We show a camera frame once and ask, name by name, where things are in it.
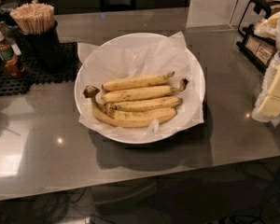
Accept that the brown sauce bottle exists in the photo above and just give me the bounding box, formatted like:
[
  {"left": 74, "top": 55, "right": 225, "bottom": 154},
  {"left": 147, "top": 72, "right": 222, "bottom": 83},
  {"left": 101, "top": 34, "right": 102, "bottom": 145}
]
[{"left": 0, "top": 32, "right": 25, "bottom": 77}]

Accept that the white paper liner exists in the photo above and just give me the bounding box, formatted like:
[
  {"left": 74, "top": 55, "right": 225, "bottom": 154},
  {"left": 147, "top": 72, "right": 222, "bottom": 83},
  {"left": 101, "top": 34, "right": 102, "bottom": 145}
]
[{"left": 77, "top": 31, "right": 205, "bottom": 137}]

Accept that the black rubber mesh mat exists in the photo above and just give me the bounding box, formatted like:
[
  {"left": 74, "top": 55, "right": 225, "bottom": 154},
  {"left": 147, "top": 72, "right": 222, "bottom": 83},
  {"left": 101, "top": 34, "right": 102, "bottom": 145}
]
[{"left": 0, "top": 41, "right": 82, "bottom": 98}]

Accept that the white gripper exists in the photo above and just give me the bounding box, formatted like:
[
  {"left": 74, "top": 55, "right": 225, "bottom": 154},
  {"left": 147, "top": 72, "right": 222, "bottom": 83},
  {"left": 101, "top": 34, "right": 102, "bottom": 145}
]
[{"left": 252, "top": 11, "right": 280, "bottom": 122}]

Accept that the bottom curved yellow banana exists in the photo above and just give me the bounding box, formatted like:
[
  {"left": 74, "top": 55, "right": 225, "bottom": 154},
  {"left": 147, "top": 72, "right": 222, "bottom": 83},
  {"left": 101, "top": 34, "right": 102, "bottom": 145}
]
[{"left": 83, "top": 86, "right": 176, "bottom": 128}]

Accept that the black stir stick cup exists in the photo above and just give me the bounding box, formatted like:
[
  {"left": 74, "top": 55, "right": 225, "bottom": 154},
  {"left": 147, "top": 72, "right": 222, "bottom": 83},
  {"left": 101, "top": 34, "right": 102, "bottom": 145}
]
[{"left": 22, "top": 21, "right": 63, "bottom": 73}]

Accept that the bundle of wooden stir sticks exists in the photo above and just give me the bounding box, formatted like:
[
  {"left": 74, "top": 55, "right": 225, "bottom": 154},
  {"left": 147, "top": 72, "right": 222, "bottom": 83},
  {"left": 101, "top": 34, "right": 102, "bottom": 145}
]
[{"left": 10, "top": 0, "right": 54, "bottom": 35}]

